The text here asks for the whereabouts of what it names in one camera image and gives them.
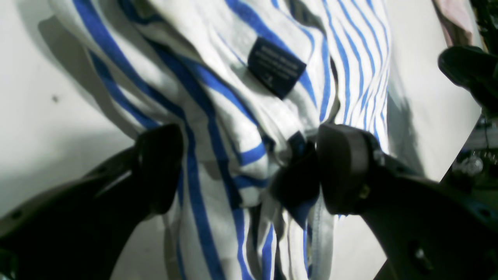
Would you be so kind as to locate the left gripper finger image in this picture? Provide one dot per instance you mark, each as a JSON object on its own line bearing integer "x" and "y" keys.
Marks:
{"x": 428, "y": 231}

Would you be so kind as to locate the pink folded cloth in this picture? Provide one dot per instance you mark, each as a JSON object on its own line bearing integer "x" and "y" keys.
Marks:
{"x": 458, "y": 22}

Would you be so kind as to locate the blue white striped T-shirt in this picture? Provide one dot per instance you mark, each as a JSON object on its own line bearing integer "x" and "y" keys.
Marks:
{"x": 248, "y": 82}

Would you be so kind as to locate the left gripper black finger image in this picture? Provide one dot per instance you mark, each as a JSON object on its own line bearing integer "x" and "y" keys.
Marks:
{"x": 77, "y": 231}
{"x": 473, "y": 69}

